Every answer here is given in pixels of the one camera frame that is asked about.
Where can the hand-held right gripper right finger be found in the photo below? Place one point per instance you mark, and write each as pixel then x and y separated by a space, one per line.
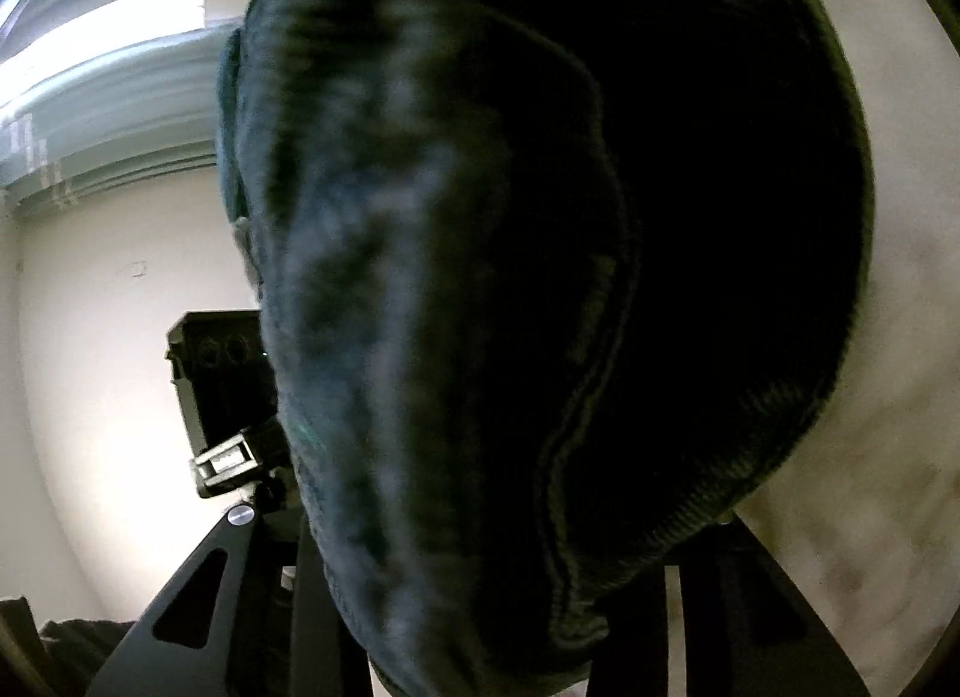
pixel 720 629

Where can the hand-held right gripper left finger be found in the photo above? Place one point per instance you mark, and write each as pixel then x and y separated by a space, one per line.
pixel 319 637

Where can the blue denim pants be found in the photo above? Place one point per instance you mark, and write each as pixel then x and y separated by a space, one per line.
pixel 525 292

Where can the dark grey fleece clothing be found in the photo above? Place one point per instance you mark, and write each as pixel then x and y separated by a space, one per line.
pixel 67 652

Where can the green striped curtain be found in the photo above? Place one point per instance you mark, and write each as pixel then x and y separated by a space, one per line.
pixel 112 135

